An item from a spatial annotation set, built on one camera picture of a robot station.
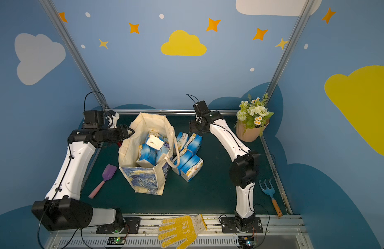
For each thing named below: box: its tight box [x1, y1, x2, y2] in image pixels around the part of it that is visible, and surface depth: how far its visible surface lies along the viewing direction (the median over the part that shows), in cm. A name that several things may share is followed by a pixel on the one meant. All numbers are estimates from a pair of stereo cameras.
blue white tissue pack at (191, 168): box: [180, 154, 204, 183], surface depth 88 cm
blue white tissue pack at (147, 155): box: [135, 143, 157, 168], surface depth 85 cm
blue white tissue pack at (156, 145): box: [145, 134, 166, 158], surface depth 88 cm
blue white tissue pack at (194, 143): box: [184, 132, 203, 156], surface depth 100 cm
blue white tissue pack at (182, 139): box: [175, 131, 189, 152], surface depth 100 cm
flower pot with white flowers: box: [235, 93, 274, 143], surface depth 88 cm
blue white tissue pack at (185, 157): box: [171, 147, 194, 176], surface depth 92 cm
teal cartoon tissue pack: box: [150, 142, 170, 166], surface depth 88 cm
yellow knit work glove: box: [158, 214, 208, 249], surface depth 75 cm
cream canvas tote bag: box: [118, 112, 181, 196], surface depth 79 cm
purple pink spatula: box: [88, 163, 118, 200], surface depth 92 cm
